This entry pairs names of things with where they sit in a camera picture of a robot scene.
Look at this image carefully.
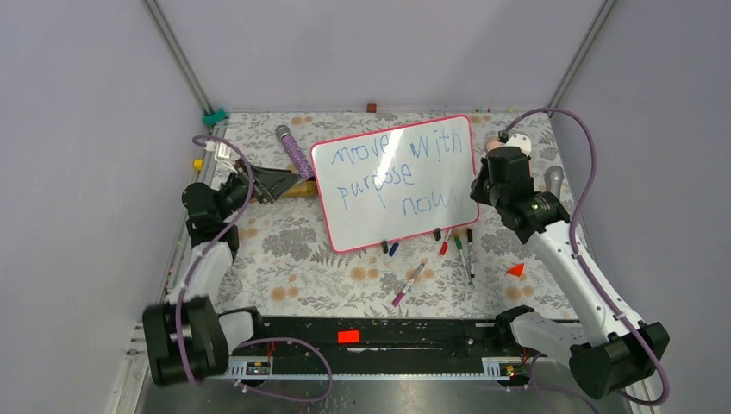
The silver grey microphone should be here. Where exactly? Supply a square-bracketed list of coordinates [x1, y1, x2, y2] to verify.
[544, 165, 565, 199]

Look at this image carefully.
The magenta capped marker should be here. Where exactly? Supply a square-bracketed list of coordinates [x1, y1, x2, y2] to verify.
[391, 261, 426, 307]

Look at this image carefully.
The gold microphone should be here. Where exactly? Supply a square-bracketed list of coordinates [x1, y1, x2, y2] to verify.
[280, 180, 318, 198]

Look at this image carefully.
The peach pink microphone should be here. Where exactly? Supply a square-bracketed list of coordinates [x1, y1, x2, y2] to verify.
[484, 135, 505, 153]

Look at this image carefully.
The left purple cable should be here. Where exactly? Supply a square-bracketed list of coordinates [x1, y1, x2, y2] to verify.
[173, 134, 335, 404]

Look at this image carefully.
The teal corner clip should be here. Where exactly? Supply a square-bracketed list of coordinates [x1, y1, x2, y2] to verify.
[202, 108, 228, 128]

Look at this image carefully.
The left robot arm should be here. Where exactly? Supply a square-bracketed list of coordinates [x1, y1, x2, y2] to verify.
[142, 160, 301, 386]

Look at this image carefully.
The red tape label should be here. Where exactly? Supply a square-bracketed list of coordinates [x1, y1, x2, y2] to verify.
[336, 329, 360, 344]

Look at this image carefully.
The red capped marker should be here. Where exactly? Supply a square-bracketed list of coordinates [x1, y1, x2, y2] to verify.
[439, 229, 453, 256]

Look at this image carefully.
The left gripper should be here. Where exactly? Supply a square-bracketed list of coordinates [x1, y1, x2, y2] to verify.
[217, 157, 301, 220]

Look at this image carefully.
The purple cable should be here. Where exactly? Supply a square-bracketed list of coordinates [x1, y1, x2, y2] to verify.
[497, 108, 672, 414]
[173, 134, 335, 404]

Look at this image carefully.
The white cable duct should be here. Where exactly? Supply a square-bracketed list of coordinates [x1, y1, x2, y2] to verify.
[225, 360, 515, 383]

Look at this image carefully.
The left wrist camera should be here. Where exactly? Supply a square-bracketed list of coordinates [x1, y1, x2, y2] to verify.
[205, 141, 234, 168]

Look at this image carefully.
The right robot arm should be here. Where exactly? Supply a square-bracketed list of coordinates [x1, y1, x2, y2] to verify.
[471, 147, 670, 399]

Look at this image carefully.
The floral patterned mat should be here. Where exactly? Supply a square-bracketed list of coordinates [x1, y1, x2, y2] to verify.
[214, 112, 576, 320]

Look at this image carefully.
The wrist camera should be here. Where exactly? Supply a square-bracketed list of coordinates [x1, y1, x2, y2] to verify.
[500, 133, 533, 156]
[205, 141, 234, 168]

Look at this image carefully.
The green capped marker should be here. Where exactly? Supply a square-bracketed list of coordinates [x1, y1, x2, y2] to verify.
[453, 235, 473, 285]

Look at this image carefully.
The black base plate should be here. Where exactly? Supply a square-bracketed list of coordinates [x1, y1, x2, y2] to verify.
[240, 317, 536, 378]

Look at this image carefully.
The black capped marker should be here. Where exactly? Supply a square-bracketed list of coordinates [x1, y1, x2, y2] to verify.
[466, 229, 475, 282]

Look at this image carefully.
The pink framed whiteboard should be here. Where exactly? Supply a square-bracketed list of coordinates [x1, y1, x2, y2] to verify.
[310, 115, 479, 254]

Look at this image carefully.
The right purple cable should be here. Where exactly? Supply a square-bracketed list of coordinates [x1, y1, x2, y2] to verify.
[497, 108, 672, 414]

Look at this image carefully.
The red cone piece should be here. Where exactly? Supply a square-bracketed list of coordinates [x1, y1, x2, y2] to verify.
[506, 263, 525, 278]

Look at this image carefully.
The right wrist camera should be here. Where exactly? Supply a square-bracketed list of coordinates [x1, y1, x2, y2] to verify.
[500, 133, 533, 156]

